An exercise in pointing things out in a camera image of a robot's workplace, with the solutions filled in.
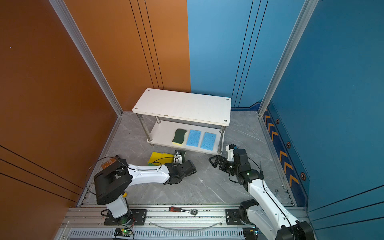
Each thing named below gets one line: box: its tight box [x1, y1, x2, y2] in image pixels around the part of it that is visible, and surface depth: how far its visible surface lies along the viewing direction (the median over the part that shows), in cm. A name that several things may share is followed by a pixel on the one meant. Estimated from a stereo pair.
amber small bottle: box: [101, 158, 117, 170], surface depth 91 cm
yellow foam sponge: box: [148, 151, 174, 166], surface depth 96 cm
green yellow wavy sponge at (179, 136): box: [172, 128, 187, 146], surface depth 97 cm
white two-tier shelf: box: [132, 88, 232, 155], surface depth 80 cm
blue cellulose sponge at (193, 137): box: [186, 129, 202, 147], surface depth 98 cm
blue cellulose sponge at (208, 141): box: [200, 132, 217, 151], surface depth 96 cm
